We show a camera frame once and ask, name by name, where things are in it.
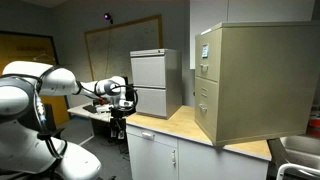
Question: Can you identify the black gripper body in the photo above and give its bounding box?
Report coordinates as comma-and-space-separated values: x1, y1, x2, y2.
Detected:
109, 106, 129, 132

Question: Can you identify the beige drawer without label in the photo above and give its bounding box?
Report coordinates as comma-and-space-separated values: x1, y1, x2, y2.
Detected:
194, 76, 221, 135

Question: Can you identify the grey cabinet plain drawer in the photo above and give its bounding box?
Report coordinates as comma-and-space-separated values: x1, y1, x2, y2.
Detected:
133, 86, 168, 118
130, 55, 167, 89

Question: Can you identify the small grey filing cabinet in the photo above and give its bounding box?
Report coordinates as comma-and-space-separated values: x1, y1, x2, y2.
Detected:
129, 48, 183, 120

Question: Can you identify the white counter base cabinet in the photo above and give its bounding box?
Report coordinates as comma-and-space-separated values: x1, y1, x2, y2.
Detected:
125, 122, 272, 180

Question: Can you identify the beige drawer with label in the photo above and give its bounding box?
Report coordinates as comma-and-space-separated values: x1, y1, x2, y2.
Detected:
194, 27, 224, 83

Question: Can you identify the white paper drawer label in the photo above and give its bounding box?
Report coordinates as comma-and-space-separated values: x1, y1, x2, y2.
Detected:
201, 43, 210, 59

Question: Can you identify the black keyboard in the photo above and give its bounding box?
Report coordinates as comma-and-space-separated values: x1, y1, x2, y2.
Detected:
82, 104, 100, 114

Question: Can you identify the white office desk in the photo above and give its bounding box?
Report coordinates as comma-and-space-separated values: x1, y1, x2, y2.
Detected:
67, 102, 113, 124

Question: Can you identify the wood framed whiteboard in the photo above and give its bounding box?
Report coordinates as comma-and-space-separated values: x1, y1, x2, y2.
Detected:
83, 14, 165, 82

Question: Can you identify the steel sink basin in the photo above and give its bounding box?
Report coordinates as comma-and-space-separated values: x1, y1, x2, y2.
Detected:
279, 134, 320, 180

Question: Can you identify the red container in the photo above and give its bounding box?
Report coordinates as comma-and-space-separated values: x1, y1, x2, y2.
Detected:
307, 112, 320, 138

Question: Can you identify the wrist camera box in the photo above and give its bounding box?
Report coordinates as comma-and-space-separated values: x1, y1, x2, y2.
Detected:
118, 100, 135, 109

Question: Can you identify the metal counter drawer handle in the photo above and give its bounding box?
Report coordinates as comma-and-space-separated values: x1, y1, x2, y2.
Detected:
140, 131, 156, 141

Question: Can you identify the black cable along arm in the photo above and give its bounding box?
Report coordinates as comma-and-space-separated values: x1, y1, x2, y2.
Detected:
32, 81, 68, 161

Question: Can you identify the camera with purple light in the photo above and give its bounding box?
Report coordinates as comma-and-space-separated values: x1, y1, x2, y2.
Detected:
102, 12, 115, 25

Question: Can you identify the yellow board with black frame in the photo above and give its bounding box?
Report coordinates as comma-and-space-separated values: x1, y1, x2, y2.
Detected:
0, 30, 71, 126

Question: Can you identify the white tubular frame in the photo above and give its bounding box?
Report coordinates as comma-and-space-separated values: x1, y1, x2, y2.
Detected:
275, 162, 320, 180

